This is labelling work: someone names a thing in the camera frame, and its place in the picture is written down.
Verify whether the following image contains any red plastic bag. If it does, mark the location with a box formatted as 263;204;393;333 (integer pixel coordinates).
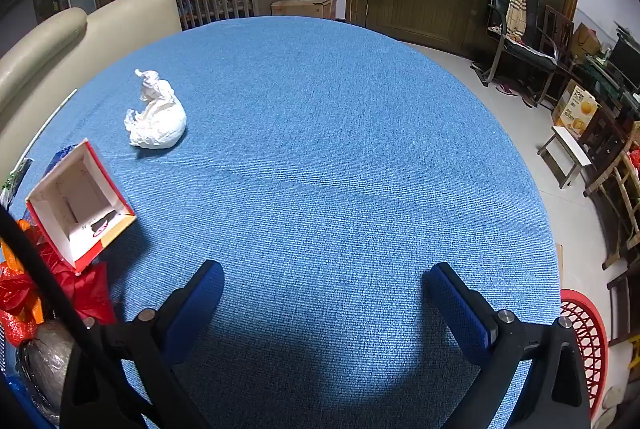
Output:
1;220;117;348

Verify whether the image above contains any red white medicine box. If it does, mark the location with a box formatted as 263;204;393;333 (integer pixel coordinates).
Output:
25;140;137;274

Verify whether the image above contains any white tissue ball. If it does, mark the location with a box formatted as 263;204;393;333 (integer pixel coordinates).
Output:
124;69;186;150

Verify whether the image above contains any silver foil wrapper ball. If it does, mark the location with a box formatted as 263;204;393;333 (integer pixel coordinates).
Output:
17;319;74;425

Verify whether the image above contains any red plastic trash basket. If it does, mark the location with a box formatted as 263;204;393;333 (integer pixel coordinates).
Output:
561;288;608;419

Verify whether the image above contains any small white stool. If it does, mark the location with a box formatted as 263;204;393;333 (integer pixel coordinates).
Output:
537;126;591;189

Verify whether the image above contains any wooden armchair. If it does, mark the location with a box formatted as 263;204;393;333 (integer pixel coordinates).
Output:
584;121;639;270

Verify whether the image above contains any orange printed carton box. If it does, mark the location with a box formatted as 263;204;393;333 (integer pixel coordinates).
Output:
552;80;599;140

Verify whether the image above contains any beige leather sofa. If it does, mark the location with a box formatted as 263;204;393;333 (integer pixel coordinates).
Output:
0;0;182;178

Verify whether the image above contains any black metal chair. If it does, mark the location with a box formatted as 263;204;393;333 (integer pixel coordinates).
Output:
472;0;574;107

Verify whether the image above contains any black cable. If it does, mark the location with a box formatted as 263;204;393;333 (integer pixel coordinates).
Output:
0;202;212;429

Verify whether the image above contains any cardboard box by wall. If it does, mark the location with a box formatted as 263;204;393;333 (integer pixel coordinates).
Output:
271;0;337;20

